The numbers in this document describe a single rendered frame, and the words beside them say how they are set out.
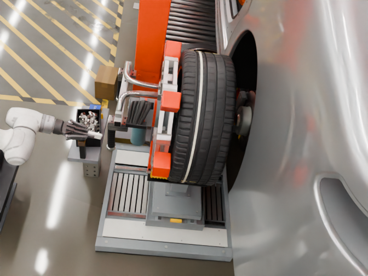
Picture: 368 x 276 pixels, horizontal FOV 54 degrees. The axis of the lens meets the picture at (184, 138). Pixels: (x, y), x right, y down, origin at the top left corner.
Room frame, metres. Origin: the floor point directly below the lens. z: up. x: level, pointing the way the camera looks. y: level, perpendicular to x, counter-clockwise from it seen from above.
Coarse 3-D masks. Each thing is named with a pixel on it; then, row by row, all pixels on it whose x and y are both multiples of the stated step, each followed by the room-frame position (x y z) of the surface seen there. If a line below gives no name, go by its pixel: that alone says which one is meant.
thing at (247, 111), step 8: (248, 96) 1.51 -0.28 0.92; (248, 104) 1.46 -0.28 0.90; (240, 112) 1.40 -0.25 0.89; (248, 112) 1.37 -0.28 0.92; (240, 120) 1.35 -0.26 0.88; (248, 120) 1.34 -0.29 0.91; (240, 128) 1.31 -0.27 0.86; (248, 128) 1.32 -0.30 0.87; (240, 136) 1.39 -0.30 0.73; (248, 136) 1.29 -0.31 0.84; (240, 144) 1.34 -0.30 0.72
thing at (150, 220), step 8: (152, 184) 1.34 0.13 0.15; (152, 192) 1.28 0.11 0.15; (152, 200) 1.22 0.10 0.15; (152, 216) 1.11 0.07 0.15; (160, 216) 1.11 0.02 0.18; (152, 224) 1.07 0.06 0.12; (160, 224) 1.08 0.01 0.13; (168, 224) 1.09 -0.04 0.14; (176, 224) 1.10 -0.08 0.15; (184, 224) 1.11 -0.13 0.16; (192, 224) 1.11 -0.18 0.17; (200, 224) 1.13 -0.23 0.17
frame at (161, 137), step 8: (168, 56) 1.40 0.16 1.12; (168, 64) 1.34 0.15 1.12; (176, 64) 1.35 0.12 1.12; (168, 72) 1.52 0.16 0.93; (176, 72) 1.30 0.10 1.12; (160, 80) 1.51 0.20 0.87; (176, 80) 1.24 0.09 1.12; (168, 88) 1.18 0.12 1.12; (176, 88) 1.19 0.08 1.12; (160, 112) 1.10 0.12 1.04; (160, 120) 1.08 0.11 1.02; (168, 120) 1.10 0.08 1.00; (160, 128) 1.06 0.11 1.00; (168, 128) 1.06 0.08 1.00; (160, 136) 1.03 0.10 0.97; (168, 136) 1.04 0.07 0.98; (160, 144) 1.02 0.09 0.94; (168, 144) 1.03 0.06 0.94; (152, 152) 1.22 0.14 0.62; (152, 160) 1.04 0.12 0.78
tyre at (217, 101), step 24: (192, 72) 1.26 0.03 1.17; (216, 72) 1.30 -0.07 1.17; (192, 96) 1.15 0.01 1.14; (216, 96) 1.18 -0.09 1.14; (192, 120) 1.07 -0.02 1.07; (216, 120) 1.09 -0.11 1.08; (192, 144) 1.02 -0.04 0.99; (216, 144) 1.04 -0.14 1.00; (192, 168) 1.00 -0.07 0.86; (216, 168) 1.01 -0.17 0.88
